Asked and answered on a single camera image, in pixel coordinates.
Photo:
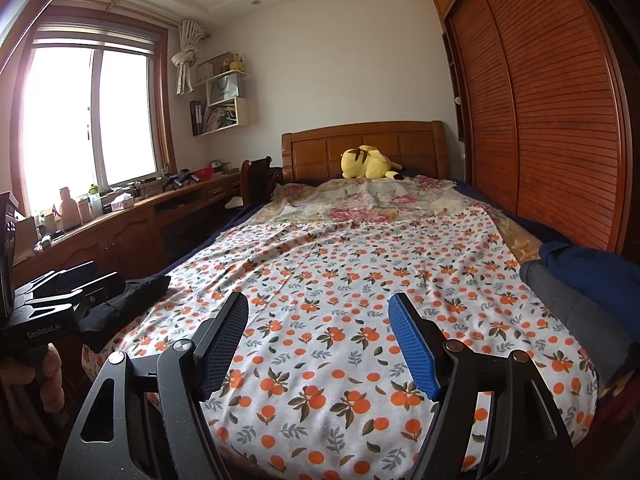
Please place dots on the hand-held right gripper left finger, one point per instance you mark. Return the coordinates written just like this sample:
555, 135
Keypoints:
225, 340

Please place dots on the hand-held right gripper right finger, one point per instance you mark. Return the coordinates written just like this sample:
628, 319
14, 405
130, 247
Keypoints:
415, 345

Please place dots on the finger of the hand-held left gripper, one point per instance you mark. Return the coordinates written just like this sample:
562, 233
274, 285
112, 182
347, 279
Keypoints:
60, 280
95, 295

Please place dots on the blue suit jacket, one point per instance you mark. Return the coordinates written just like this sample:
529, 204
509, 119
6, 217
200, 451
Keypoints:
590, 270

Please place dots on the person's left hand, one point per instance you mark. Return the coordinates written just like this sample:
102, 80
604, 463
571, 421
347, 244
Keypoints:
51, 375

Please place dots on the black cloth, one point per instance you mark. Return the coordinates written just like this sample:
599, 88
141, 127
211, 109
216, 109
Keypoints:
130, 305

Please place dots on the pale pink bottle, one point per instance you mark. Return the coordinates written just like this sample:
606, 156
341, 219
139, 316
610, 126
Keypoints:
69, 210

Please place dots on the wooden desk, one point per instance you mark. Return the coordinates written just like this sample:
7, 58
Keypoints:
125, 230

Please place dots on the tissue box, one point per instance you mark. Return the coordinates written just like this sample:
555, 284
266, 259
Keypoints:
122, 202

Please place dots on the orange fruit print bed sheet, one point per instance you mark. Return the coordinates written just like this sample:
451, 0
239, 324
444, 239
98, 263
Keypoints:
340, 280

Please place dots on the black gadget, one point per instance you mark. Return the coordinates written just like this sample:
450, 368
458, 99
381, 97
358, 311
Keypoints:
177, 179

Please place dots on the golden cloth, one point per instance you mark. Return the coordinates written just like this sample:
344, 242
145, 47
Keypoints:
522, 242

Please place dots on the grey cloth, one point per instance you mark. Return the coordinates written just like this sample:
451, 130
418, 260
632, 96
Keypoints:
565, 310

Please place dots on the pink floral blanket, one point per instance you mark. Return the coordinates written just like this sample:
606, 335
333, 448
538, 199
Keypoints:
360, 200

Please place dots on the red basket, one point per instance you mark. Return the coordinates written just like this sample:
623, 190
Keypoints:
203, 174

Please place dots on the wooden chair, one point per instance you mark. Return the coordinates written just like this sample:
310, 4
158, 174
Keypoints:
255, 180

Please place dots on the wooden framed window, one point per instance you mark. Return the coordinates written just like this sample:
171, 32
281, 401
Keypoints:
85, 115

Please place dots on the yellow plush toy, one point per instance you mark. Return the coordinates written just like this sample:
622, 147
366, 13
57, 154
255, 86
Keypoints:
367, 162

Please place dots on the wooden bed headboard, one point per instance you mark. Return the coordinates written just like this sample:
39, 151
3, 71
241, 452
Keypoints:
310, 152

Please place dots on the white shopping bag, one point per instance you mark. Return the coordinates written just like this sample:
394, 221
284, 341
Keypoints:
224, 89

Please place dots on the tied beige curtain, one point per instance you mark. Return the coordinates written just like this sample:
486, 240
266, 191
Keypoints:
185, 57

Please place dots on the wooden slatted wardrobe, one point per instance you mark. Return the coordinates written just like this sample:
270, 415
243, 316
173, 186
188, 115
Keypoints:
550, 110

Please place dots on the white wall shelf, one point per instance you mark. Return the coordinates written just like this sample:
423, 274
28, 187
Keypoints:
242, 112

